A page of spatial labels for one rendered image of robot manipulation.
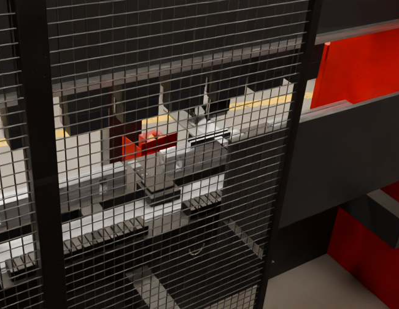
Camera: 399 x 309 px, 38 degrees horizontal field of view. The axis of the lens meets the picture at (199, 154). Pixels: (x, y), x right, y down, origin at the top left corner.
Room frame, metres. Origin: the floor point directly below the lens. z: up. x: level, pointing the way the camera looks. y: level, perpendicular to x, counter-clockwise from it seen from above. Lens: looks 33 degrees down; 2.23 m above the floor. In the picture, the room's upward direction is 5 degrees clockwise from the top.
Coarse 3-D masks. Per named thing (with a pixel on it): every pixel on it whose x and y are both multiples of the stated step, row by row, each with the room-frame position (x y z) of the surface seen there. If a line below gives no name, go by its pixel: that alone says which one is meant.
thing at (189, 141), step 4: (216, 132) 2.08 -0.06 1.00; (220, 132) 2.09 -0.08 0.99; (224, 132) 2.08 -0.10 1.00; (228, 132) 2.09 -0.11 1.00; (204, 136) 2.04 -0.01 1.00; (208, 136) 2.04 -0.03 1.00; (212, 136) 2.04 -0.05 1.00; (216, 136) 2.05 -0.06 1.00; (224, 136) 2.08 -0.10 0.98; (188, 140) 2.00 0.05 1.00; (192, 140) 2.01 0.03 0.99; (196, 140) 2.00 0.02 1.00; (200, 140) 2.01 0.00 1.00; (208, 140) 2.03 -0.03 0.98; (188, 144) 1.99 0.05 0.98; (192, 144) 1.99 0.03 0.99; (196, 144) 2.00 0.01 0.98
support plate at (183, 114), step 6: (174, 114) 2.20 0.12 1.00; (180, 114) 2.21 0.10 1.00; (186, 114) 2.21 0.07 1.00; (174, 120) 2.16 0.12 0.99; (186, 120) 2.16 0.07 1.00; (210, 120) 2.17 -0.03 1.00; (186, 126) 2.10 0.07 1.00; (192, 126) 2.11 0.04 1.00; (222, 126) 2.13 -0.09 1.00; (228, 126) 2.14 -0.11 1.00; (192, 132) 2.06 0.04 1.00; (198, 132) 2.06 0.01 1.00
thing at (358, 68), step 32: (384, 32) 2.52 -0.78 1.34; (352, 64) 2.63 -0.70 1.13; (384, 64) 2.48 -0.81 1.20; (320, 96) 2.76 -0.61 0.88; (352, 96) 2.59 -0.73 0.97; (384, 192) 2.32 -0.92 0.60; (352, 224) 2.42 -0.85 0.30; (352, 256) 2.38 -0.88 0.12; (384, 256) 2.23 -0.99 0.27; (384, 288) 2.18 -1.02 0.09
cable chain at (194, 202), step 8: (184, 200) 1.54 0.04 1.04; (192, 200) 1.54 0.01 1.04; (200, 200) 1.55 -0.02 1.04; (208, 200) 1.55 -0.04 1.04; (216, 200) 1.56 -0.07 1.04; (184, 208) 1.52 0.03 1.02; (192, 208) 1.50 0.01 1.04; (200, 208) 1.51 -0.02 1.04; (208, 208) 1.53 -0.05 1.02; (216, 208) 1.55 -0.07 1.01; (192, 216) 1.49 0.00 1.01
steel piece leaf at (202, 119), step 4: (200, 116) 2.18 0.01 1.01; (204, 116) 2.20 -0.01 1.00; (188, 120) 2.15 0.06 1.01; (192, 120) 2.16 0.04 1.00; (200, 120) 2.16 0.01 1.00; (204, 120) 2.17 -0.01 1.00; (192, 124) 2.12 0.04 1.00; (200, 124) 2.13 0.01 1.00; (208, 124) 2.13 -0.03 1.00; (212, 124) 2.14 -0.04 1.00; (200, 128) 2.10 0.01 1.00; (204, 128) 2.10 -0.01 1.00; (208, 128) 2.10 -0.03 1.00
